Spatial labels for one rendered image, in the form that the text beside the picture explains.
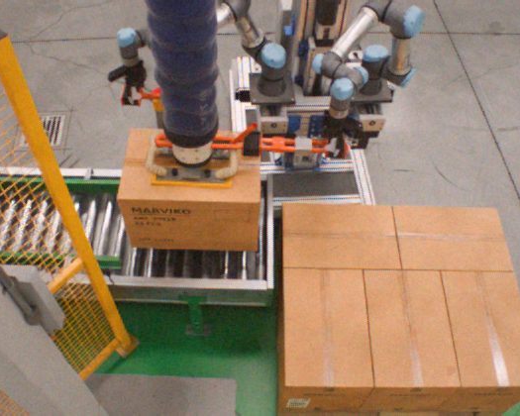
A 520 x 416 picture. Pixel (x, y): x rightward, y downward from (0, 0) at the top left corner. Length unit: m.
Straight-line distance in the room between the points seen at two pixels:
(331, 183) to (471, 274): 1.08
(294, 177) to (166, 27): 1.89
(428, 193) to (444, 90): 1.08
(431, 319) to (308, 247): 0.70
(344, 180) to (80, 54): 2.46
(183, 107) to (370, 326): 1.35
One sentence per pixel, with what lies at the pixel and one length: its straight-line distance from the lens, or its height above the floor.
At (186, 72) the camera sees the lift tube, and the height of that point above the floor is 1.69.
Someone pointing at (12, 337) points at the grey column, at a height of 1.69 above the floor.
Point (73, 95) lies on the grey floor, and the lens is 4.47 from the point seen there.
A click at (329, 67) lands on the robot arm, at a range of 2.21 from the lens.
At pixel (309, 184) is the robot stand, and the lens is 3.49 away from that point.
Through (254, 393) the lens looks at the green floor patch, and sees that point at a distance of 3.08.
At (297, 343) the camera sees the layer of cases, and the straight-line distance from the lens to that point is 2.60.
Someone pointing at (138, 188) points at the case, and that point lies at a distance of 2.37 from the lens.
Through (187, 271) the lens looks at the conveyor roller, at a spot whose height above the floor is 0.55.
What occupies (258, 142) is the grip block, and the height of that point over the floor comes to 1.23.
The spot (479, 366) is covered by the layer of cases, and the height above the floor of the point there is 0.54.
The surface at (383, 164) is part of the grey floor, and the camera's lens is 3.97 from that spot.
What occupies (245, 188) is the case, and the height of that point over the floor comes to 1.08.
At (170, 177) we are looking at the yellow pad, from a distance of 2.36.
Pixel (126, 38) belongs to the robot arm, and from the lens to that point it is 2.31.
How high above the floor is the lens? 2.96
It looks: 55 degrees down
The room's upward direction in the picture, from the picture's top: 3 degrees clockwise
